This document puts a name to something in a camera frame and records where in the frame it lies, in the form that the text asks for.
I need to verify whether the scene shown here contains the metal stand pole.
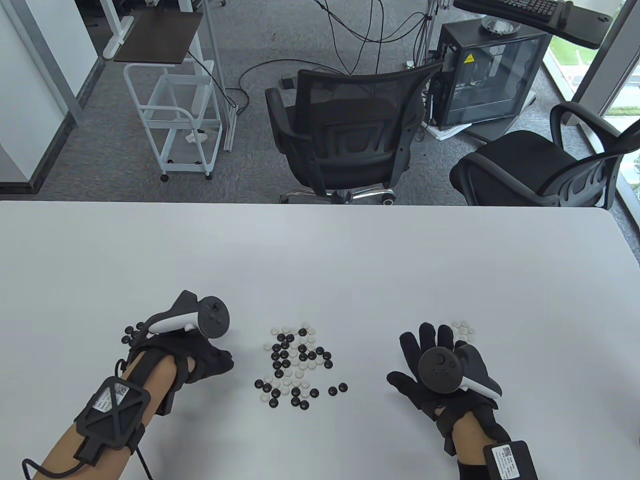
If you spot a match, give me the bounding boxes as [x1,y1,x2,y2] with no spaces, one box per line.
[419,0,447,68]

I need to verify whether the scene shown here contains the person's left forearm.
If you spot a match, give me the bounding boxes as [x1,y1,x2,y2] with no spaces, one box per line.
[36,356,182,480]

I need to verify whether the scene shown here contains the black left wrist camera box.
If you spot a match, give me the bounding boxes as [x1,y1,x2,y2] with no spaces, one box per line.
[73,377,152,464]

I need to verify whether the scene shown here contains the black looped floor cable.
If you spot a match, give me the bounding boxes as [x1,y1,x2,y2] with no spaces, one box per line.
[239,59,346,117]

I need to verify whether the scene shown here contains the black keyboard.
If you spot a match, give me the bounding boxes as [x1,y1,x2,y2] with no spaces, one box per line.
[462,0,558,21]

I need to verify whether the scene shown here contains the black white left hand controller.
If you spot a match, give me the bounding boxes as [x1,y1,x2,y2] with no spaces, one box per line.
[147,290,231,341]

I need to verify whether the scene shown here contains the person's right hand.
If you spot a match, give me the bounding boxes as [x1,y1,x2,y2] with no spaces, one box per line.
[386,322,511,456]

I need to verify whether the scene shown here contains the group of black Go stones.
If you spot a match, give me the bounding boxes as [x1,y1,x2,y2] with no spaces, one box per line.
[121,322,147,346]

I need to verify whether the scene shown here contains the black white right hand controller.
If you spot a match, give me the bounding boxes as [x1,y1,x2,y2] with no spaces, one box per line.
[417,345,502,400]

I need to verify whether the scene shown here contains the pile of mixed Go stones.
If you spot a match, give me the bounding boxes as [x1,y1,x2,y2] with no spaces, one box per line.
[254,322,349,410]

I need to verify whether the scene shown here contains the black white hand controller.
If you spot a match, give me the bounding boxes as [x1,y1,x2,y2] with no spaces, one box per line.
[417,345,502,400]
[147,290,231,341]

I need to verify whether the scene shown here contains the black mesh office chair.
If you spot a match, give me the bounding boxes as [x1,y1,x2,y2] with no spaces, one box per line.
[265,61,446,206]

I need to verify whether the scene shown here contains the white rolling cart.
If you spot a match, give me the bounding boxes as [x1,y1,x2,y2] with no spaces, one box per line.
[123,60,223,182]

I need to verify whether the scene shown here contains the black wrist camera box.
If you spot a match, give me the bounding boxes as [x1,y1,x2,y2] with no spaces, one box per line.
[73,377,152,464]
[483,440,539,480]

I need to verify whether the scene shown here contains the white papers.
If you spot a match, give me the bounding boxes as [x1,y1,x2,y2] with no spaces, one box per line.
[425,122,473,141]

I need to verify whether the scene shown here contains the white desk leg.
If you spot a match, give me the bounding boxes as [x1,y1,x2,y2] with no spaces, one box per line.
[100,0,135,60]

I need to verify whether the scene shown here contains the black office chair curved armrests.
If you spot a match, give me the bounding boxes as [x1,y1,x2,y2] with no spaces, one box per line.
[449,101,640,208]

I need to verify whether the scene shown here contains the black glass computer tower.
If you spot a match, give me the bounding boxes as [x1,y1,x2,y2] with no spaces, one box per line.
[431,21,553,128]

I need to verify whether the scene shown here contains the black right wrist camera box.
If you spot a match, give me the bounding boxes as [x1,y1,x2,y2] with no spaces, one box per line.
[483,440,539,480]

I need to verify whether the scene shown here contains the person's left hand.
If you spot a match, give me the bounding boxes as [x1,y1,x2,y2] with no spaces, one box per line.
[125,327,235,416]

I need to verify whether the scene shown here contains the silver dish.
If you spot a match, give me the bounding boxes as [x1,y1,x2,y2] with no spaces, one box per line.
[480,16,521,37]

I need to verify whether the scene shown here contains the black hanging cable bundle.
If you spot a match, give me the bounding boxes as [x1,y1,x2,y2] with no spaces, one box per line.
[314,0,436,76]

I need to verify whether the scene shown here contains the brown top side table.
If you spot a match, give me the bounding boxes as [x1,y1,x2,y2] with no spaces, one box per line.
[114,9,204,65]

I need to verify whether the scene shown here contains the black keyboard tray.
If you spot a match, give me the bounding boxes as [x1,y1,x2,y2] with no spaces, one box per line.
[452,0,613,50]

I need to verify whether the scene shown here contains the aluminium profile rods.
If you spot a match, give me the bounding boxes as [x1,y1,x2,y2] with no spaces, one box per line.
[202,0,238,151]

